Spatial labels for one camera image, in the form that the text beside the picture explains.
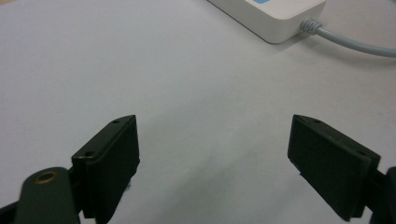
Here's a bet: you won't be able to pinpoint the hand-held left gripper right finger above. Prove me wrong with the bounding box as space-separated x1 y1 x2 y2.
287 114 382 222

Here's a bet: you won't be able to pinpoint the grey power cable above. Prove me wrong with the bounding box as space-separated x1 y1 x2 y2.
299 18 396 59

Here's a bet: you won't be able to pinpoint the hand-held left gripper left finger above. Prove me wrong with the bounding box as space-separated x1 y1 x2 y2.
71 114 141 224

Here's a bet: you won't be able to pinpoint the white power strip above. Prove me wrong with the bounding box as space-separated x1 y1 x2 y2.
207 0 327 45

